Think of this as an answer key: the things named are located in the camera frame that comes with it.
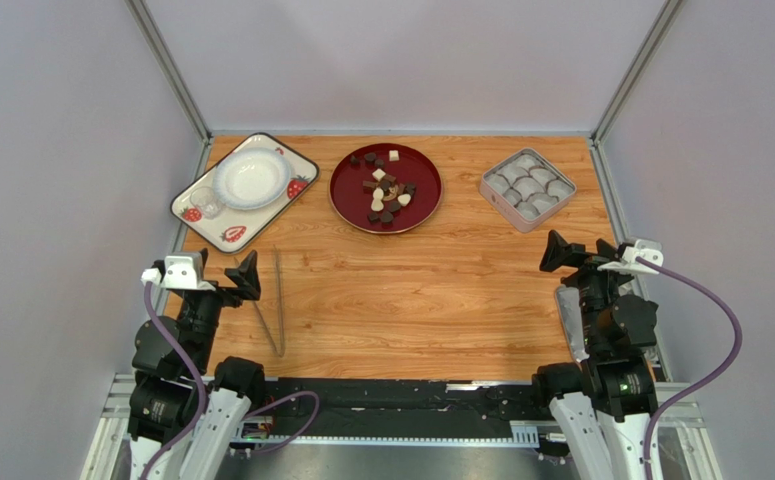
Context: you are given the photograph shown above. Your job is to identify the pink square tin box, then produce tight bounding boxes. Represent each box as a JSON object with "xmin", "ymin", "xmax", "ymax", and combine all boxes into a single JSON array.
[{"xmin": 479, "ymin": 148, "xmax": 578, "ymax": 233}]

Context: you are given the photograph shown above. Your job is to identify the metal tongs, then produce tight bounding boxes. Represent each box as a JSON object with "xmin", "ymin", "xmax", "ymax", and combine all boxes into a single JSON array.
[{"xmin": 242, "ymin": 245, "xmax": 287, "ymax": 359}]

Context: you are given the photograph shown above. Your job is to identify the dark red round plate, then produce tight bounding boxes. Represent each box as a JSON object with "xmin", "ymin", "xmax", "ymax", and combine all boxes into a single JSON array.
[{"xmin": 329, "ymin": 143, "xmax": 443, "ymax": 235}]

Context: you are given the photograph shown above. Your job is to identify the white heart chocolate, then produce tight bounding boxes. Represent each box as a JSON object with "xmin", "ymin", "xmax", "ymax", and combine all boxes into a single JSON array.
[{"xmin": 397, "ymin": 193, "xmax": 412, "ymax": 206}]

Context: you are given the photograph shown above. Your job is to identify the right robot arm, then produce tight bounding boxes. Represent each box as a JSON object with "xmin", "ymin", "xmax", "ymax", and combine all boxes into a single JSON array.
[{"xmin": 532, "ymin": 230, "xmax": 664, "ymax": 479}]

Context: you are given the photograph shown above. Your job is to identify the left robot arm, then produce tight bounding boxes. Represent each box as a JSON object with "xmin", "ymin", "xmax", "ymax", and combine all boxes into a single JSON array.
[{"xmin": 128, "ymin": 250, "xmax": 265, "ymax": 479}]

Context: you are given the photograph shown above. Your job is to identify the silver tin lid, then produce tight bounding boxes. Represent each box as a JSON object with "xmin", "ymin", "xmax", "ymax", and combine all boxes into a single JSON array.
[{"xmin": 554, "ymin": 285, "xmax": 589, "ymax": 363}]

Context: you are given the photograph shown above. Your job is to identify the small clear glass cup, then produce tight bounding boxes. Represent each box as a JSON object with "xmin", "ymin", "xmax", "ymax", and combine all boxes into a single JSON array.
[{"xmin": 189, "ymin": 187, "xmax": 225, "ymax": 219}]

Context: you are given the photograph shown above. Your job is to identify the strawberry pattern rectangular tray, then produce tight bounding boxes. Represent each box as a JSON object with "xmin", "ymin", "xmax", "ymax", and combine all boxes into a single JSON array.
[{"xmin": 170, "ymin": 133, "xmax": 320, "ymax": 254}]

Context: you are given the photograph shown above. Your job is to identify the white round bowl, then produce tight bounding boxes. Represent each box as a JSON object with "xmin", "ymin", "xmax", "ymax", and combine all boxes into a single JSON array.
[{"xmin": 212, "ymin": 148, "xmax": 292, "ymax": 211}]

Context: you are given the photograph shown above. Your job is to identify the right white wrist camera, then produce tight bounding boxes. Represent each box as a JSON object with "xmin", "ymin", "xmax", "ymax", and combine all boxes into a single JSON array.
[{"xmin": 598, "ymin": 239, "xmax": 664, "ymax": 275}]

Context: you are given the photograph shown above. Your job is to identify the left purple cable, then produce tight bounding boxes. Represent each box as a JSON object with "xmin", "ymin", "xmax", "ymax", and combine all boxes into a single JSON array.
[{"xmin": 137, "ymin": 282, "xmax": 210, "ymax": 480}]

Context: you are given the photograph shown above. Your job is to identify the purple cable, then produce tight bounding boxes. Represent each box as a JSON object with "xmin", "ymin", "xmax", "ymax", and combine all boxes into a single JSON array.
[
  {"xmin": 634, "ymin": 256, "xmax": 744, "ymax": 480},
  {"xmin": 137, "ymin": 282, "xmax": 210, "ymax": 480}
]

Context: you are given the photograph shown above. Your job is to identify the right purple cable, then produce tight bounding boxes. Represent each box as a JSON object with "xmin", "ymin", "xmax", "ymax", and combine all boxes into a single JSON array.
[{"xmin": 634, "ymin": 256, "xmax": 744, "ymax": 480}]

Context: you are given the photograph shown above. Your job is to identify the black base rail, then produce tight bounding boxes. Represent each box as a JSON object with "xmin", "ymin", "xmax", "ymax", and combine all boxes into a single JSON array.
[{"xmin": 264, "ymin": 378, "xmax": 555, "ymax": 440}]

